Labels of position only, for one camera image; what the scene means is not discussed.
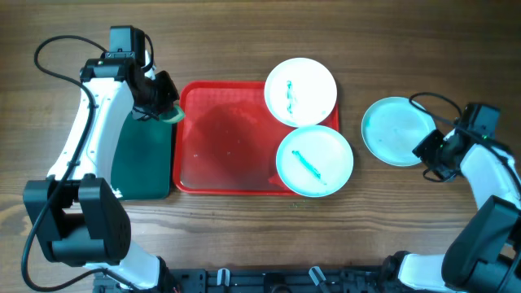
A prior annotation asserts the green sponge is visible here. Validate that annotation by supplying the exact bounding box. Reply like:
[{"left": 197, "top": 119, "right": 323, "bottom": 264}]
[{"left": 160, "top": 104, "right": 186, "bottom": 124}]

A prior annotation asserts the right black cable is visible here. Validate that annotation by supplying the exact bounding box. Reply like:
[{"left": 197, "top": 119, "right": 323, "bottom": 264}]
[{"left": 408, "top": 91, "right": 521, "bottom": 293}]

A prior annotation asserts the black tray with green water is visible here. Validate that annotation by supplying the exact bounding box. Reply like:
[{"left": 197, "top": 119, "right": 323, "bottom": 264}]
[{"left": 111, "top": 115, "right": 173, "bottom": 201}]

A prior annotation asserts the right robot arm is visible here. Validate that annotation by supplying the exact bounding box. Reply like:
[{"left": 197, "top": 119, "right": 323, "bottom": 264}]
[{"left": 378, "top": 103, "right": 520, "bottom": 292}]

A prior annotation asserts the light blue plate front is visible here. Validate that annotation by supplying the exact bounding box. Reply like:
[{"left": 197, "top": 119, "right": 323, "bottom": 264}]
[{"left": 275, "top": 125, "right": 354, "bottom": 198}]

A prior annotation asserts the light blue plate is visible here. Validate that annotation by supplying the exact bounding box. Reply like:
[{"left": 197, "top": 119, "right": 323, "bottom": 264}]
[
  {"left": 361, "top": 97, "right": 436, "bottom": 167},
  {"left": 275, "top": 125, "right": 354, "bottom": 198}
]

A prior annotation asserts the white plate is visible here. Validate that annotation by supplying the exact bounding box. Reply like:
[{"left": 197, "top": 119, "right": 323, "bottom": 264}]
[{"left": 264, "top": 58, "right": 338, "bottom": 128}]

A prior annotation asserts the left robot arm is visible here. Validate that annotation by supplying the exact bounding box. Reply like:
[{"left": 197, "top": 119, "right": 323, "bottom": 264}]
[{"left": 21, "top": 25, "right": 184, "bottom": 292}]

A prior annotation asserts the red plastic tray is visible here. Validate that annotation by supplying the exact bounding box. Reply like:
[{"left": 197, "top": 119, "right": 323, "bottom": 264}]
[{"left": 173, "top": 80, "right": 341, "bottom": 197}]

